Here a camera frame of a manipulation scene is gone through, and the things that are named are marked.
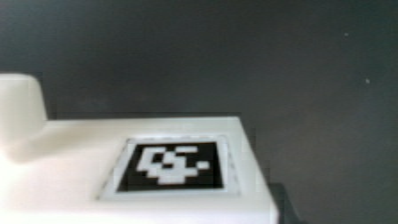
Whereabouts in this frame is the white drawer tray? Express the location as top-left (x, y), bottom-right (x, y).
top-left (0, 73), bottom-right (279, 224)

